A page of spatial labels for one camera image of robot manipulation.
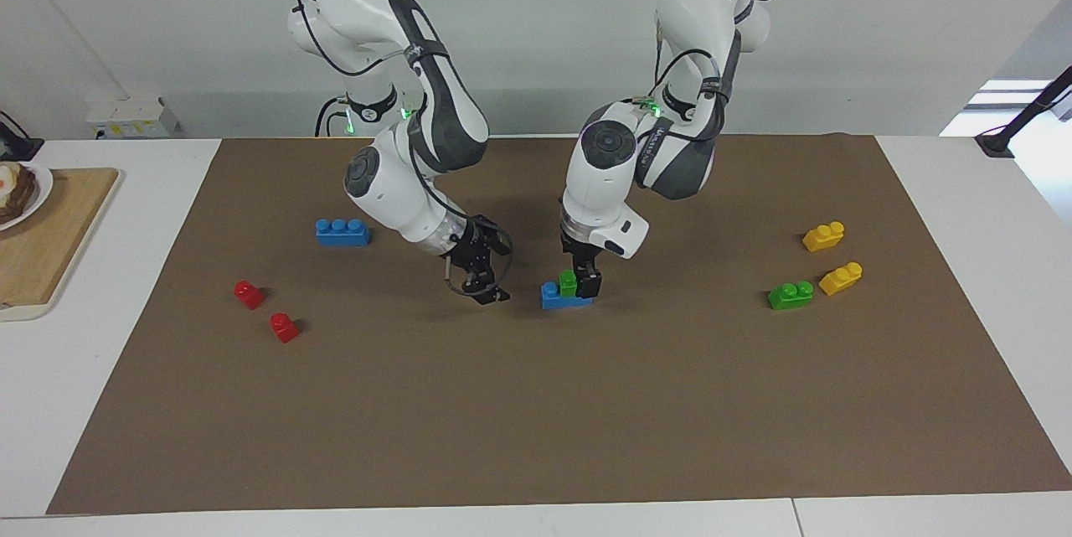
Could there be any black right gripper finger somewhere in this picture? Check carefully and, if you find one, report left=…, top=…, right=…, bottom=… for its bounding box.
left=482, top=222, right=514, bottom=259
left=463, top=267, right=511, bottom=306

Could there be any blue three-stud block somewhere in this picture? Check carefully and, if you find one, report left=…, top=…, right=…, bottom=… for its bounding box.
left=540, top=281, right=595, bottom=311
left=316, top=219, right=371, bottom=248

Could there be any green block with white-printed studs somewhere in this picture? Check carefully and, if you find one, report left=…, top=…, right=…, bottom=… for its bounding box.
left=768, top=281, right=815, bottom=311

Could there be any yellow two-stud block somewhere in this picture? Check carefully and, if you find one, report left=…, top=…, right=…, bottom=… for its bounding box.
left=802, top=221, right=846, bottom=253
left=818, top=261, right=863, bottom=297

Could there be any brown table mat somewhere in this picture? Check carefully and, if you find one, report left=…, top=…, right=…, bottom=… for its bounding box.
left=46, top=133, right=1072, bottom=515

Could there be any wooden cutting board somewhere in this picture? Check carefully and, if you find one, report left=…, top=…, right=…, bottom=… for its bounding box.
left=0, top=168, right=121, bottom=323

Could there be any white plate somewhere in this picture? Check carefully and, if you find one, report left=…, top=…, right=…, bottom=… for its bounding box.
left=0, top=162, right=54, bottom=232

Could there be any brown bread with egg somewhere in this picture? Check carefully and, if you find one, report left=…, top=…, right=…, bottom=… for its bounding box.
left=0, top=162, right=39, bottom=226

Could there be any black clamp stand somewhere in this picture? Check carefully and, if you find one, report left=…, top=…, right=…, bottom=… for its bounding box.
left=0, top=111, right=45, bottom=163

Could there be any black right base cable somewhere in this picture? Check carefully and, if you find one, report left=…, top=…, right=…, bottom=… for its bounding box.
left=315, top=96, right=346, bottom=138

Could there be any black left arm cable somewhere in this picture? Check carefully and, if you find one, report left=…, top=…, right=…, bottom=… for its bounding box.
left=652, top=13, right=740, bottom=115

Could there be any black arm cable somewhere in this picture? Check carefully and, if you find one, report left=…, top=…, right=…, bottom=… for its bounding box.
left=255, top=0, right=513, bottom=300
left=652, top=13, right=740, bottom=115

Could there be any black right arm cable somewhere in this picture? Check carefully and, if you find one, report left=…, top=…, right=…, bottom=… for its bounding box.
left=255, top=0, right=513, bottom=300

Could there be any black camera stand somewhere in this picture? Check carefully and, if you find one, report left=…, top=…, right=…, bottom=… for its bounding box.
left=975, top=66, right=1072, bottom=160

